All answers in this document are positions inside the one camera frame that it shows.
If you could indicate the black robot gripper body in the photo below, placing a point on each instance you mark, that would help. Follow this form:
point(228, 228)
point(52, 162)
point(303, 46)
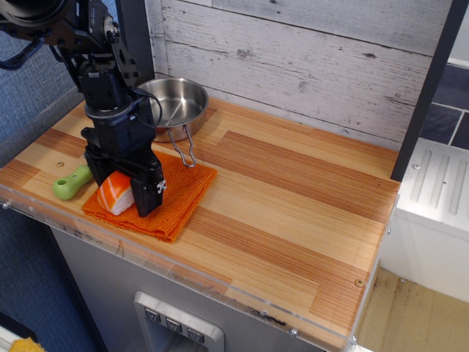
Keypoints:
point(126, 133)

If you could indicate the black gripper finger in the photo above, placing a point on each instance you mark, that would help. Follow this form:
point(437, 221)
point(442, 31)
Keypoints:
point(147, 193)
point(101, 165)

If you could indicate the orange white salmon sushi toy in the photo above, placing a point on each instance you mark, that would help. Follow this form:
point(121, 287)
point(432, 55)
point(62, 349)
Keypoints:
point(115, 193)

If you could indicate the orange cloth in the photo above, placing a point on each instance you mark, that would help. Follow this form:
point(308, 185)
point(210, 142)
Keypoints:
point(185, 189)

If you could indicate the small steel pan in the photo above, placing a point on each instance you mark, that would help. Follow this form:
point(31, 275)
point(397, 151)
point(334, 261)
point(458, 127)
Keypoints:
point(179, 109)

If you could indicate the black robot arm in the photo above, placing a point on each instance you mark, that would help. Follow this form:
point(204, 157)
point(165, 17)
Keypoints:
point(84, 36)

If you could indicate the steel cabinet with button panel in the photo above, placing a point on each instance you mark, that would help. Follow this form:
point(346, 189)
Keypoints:
point(139, 307)

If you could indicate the yellow object at corner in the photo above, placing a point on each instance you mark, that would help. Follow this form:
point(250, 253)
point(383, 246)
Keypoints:
point(25, 345)

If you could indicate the white radiator cover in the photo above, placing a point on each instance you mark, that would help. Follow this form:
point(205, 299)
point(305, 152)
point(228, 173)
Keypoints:
point(427, 239)

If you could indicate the green handled grey spatula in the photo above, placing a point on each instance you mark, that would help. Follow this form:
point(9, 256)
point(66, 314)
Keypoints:
point(66, 188)

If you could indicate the dark vertical post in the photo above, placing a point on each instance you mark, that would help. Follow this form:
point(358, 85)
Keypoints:
point(445, 44)

